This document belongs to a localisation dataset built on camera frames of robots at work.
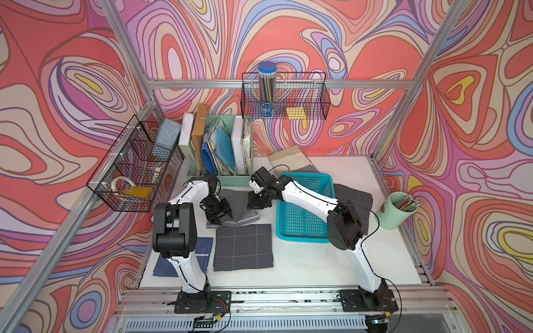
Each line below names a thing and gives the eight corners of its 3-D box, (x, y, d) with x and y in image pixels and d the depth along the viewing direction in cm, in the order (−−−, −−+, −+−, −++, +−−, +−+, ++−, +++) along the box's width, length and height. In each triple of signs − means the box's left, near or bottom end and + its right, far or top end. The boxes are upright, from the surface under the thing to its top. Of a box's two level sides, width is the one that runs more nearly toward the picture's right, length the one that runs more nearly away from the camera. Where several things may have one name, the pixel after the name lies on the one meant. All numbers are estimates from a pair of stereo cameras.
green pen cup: (379, 229, 93) (397, 210, 80) (372, 210, 99) (388, 190, 86) (399, 229, 93) (421, 210, 80) (391, 210, 99) (410, 190, 86)
